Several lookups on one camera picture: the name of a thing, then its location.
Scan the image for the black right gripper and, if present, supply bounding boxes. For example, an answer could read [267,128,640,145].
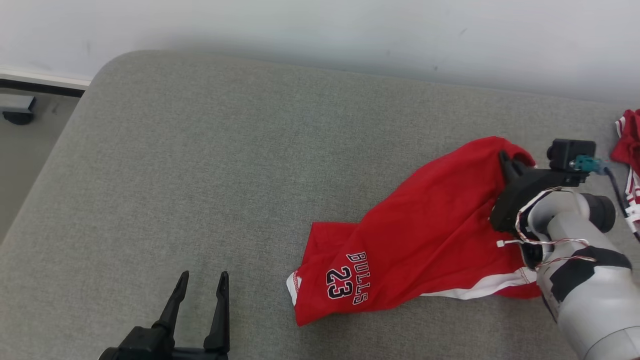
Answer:
[489,150,585,233]

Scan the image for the black cable teal connector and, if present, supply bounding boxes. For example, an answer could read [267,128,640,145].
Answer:
[574,155,640,243]

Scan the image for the red basketball jersey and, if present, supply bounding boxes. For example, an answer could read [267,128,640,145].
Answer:
[611,108,640,236]

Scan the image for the white baseboard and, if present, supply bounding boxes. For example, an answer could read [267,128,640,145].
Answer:
[0,65,92,91]

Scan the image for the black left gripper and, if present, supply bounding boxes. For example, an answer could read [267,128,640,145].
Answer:
[98,270,231,360]

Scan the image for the red white twisted wire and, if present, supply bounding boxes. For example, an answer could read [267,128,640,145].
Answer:
[496,186,598,271]

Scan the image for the grey furniture foot black caster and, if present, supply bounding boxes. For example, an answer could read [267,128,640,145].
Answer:
[0,93,37,126]

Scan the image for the red Bulls basketball shorts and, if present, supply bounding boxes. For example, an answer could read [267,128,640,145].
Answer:
[286,136,543,327]

